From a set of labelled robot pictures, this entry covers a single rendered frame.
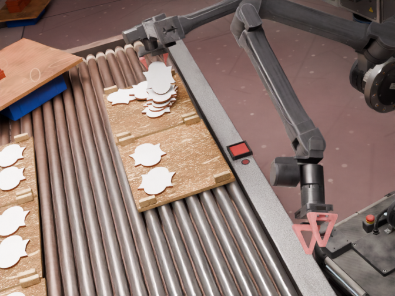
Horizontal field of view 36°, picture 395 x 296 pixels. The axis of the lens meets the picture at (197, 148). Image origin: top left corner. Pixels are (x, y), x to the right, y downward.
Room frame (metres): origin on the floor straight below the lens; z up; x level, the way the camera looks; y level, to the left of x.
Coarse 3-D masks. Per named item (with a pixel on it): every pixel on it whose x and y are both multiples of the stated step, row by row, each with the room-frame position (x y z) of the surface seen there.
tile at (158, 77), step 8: (152, 64) 2.30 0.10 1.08; (160, 64) 2.30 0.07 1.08; (144, 72) 2.28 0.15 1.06; (152, 72) 2.27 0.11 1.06; (160, 72) 2.27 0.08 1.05; (168, 72) 2.26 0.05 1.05; (152, 80) 2.25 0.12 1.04; (160, 80) 2.24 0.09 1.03; (168, 80) 2.23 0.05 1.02; (152, 88) 2.22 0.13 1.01; (160, 88) 2.21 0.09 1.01; (168, 88) 2.21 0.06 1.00
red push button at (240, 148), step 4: (240, 144) 1.82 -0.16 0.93; (244, 144) 1.81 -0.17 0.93; (232, 148) 1.81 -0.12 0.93; (236, 148) 1.80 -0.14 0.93; (240, 148) 1.79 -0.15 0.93; (244, 148) 1.79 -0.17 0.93; (232, 152) 1.78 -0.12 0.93; (236, 152) 1.78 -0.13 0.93; (240, 152) 1.77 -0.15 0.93; (244, 152) 1.77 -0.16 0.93
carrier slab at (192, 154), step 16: (176, 128) 2.01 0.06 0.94; (192, 128) 1.98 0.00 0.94; (128, 144) 1.97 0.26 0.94; (160, 144) 1.92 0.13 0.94; (176, 144) 1.90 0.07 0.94; (192, 144) 1.87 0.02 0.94; (208, 144) 1.85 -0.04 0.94; (128, 160) 1.87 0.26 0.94; (176, 160) 1.80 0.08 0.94; (192, 160) 1.78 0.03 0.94; (208, 160) 1.76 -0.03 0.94; (224, 160) 1.73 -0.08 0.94; (128, 176) 1.77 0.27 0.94; (176, 176) 1.71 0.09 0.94; (192, 176) 1.69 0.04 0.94; (208, 176) 1.67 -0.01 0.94; (144, 192) 1.66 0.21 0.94; (176, 192) 1.62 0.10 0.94; (192, 192) 1.61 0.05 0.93; (144, 208) 1.58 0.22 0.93
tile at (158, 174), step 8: (160, 168) 1.76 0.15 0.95; (144, 176) 1.74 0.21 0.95; (152, 176) 1.73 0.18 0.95; (160, 176) 1.72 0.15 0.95; (168, 176) 1.71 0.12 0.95; (144, 184) 1.69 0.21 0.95; (152, 184) 1.68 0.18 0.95; (160, 184) 1.67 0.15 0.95; (168, 184) 1.66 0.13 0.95; (152, 192) 1.64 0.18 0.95; (160, 192) 1.63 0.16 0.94
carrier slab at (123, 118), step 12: (180, 84) 2.34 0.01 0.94; (180, 96) 2.24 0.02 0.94; (108, 108) 2.28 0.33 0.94; (120, 108) 2.25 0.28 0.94; (132, 108) 2.23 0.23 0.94; (144, 108) 2.21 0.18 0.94; (180, 108) 2.14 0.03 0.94; (192, 108) 2.12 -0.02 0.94; (120, 120) 2.16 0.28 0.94; (132, 120) 2.14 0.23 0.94; (144, 120) 2.12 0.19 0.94; (156, 120) 2.09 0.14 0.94; (168, 120) 2.07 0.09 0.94; (180, 120) 2.05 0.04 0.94; (120, 132) 2.07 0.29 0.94; (132, 132) 2.05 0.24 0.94; (144, 132) 2.03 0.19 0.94; (156, 132) 2.02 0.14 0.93
